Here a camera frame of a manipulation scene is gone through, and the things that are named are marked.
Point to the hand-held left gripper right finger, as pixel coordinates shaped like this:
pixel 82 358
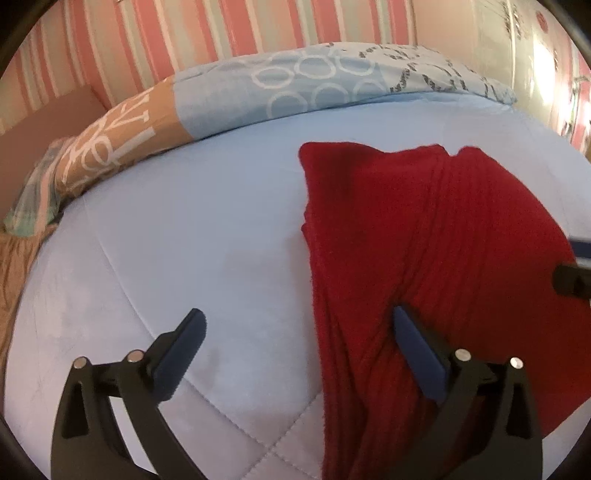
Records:
pixel 420 355

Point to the patterned blue orange pillow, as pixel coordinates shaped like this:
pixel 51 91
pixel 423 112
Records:
pixel 231 92

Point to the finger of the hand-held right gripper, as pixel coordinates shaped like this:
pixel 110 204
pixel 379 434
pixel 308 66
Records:
pixel 575 281
pixel 582 248

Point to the red knit sweater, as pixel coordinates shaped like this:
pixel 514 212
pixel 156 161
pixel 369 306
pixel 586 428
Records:
pixel 415 221

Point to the light blue quilted bed cover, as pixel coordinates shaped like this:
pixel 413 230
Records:
pixel 184 230

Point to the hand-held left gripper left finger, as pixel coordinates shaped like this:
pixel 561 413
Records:
pixel 178 355

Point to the brown headboard panel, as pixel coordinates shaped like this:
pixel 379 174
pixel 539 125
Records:
pixel 46 129

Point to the brown wrinkled cloth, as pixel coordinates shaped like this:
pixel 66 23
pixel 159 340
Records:
pixel 14 267

